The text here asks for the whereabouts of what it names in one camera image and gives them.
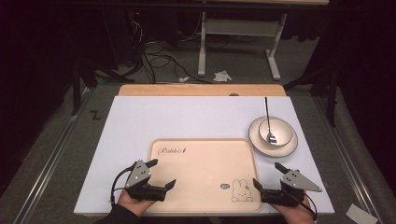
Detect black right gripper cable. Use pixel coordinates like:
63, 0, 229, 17
288, 189, 318, 222

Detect wooden table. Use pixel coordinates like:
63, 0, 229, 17
118, 83, 287, 97

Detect metal spoon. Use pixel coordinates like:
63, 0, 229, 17
263, 96, 278, 146

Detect white metal desk frame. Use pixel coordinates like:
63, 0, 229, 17
197, 10, 289, 82

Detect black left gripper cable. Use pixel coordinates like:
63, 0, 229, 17
109, 165, 136, 204

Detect person's left hand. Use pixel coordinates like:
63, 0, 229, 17
117, 189, 156, 217

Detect large crumpled white tissue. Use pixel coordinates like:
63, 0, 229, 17
213, 70, 233, 83

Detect white table mat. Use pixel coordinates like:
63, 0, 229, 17
74, 95, 335, 217

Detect person's right hand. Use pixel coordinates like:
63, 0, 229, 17
270, 199, 316, 224

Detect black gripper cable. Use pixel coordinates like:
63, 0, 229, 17
288, 189, 318, 222
109, 165, 136, 204

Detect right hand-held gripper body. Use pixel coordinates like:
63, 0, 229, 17
261, 170, 323, 207

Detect black metal stand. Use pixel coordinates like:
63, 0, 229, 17
283, 66, 341, 128
69, 57, 135, 117

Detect white plate with dark rim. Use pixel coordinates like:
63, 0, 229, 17
247, 116, 299, 159

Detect beige tray with rabbit print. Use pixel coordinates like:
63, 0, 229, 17
146, 137, 264, 215

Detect white bowl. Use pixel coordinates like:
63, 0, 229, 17
258, 118, 293, 147

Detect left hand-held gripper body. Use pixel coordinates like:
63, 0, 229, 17
124, 160, 166, 202

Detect black floor cables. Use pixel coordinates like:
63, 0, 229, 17
130, 20, 213, 85

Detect metal floor rail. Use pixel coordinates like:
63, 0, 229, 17
312, 92, 382, 224
12, 87, 94, 224

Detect white paper sheet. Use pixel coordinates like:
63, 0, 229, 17
345, 203, 379, 224

